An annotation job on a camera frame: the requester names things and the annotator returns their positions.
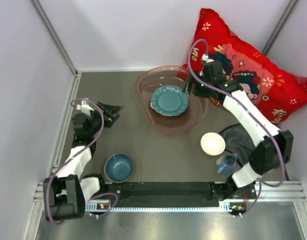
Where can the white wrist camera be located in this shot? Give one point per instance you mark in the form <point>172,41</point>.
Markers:
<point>84,107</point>
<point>205,58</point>

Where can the dark grey cloth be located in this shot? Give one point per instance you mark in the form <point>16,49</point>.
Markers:
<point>238,141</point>

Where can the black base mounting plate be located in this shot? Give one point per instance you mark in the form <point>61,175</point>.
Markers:
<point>169,194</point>

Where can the left aluminium corner post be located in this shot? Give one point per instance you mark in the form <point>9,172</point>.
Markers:
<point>54,36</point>

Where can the aluminium corner post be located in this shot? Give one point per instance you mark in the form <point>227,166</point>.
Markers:
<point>279,26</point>
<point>54,36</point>

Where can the blue speckled ceramic cup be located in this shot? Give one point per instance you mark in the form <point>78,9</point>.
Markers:
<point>226,164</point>

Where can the pink translucent plastic bin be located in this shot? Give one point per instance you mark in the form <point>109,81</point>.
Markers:
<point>151,80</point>

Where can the red cartoon print pillow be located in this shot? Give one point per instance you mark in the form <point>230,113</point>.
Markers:
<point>275,92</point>

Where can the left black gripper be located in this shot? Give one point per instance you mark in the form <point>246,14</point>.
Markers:
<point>111,110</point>

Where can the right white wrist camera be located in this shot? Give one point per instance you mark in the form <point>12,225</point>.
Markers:
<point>205,58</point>

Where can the white ceramic bowl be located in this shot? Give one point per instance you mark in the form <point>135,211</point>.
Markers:
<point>212,144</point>

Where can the aluminium front frame rail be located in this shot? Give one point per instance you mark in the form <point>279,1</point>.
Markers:
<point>288,192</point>

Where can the dark blue ceramic bowl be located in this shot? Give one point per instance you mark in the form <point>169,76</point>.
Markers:
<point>119,167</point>

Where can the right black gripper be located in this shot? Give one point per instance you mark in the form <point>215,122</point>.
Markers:
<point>190,81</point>

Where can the right aluminium corner post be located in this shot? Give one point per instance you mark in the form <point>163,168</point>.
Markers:
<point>279,26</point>

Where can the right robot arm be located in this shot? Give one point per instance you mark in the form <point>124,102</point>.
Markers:
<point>272,146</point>

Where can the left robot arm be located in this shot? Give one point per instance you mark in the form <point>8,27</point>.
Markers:
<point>66,192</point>

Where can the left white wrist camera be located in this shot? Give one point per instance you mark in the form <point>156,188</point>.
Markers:
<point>84,107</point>

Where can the teal scalloped ceramic plate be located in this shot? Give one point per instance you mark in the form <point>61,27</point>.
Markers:
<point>169,100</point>

